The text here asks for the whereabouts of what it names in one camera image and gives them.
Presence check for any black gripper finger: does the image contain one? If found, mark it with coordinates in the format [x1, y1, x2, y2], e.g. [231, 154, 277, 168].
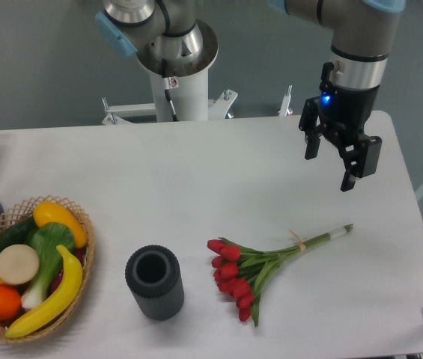
[299, 96, 322, 160]
[339, 133, 382, 191]

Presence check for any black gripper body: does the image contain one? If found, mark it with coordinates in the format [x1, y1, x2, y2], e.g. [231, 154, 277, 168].
[318, 62, 379, 146]

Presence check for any red tulip bouquet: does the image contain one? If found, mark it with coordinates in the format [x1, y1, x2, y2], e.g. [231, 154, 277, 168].
[207, 224, 354, 326]

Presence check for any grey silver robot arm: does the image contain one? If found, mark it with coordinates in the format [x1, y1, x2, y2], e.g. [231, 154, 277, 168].
[95, 1, 406, 191]

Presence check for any dark grey ribbed vase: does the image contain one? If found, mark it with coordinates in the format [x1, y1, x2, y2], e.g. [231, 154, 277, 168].
[124, 245, 184, 321]

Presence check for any red fruit in basket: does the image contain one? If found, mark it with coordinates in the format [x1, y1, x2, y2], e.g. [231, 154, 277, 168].
[49, 248, 85, 295]

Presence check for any yellow banana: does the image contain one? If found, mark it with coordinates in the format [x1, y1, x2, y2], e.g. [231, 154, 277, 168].
[5, 245, 83, 339]

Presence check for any yellow lemon squash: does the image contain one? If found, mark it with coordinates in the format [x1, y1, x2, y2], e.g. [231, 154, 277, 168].
[33, 201, 88, 248]

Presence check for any green bok choy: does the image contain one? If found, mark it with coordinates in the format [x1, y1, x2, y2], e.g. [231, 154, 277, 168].
[22, 222, 75, 311]

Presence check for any woven wicker basket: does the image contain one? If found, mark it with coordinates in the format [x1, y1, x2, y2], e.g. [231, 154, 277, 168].
[0, 195, 95, 343]

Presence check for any green cucumber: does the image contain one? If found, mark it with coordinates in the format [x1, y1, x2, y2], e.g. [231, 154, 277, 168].
[0, 216, 37, 253]

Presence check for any beige round disc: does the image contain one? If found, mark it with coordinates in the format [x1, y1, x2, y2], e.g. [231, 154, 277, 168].
[0, 245, 40, 285]

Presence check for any orange fruit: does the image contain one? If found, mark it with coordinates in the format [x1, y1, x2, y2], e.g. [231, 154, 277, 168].
[0, 285, 22, 322]

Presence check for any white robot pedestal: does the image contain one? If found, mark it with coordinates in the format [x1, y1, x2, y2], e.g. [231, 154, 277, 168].
[102, 19, 238, 125]

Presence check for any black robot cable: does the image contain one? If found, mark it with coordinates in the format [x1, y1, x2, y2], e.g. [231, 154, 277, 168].
[160, 58, 180, 123]

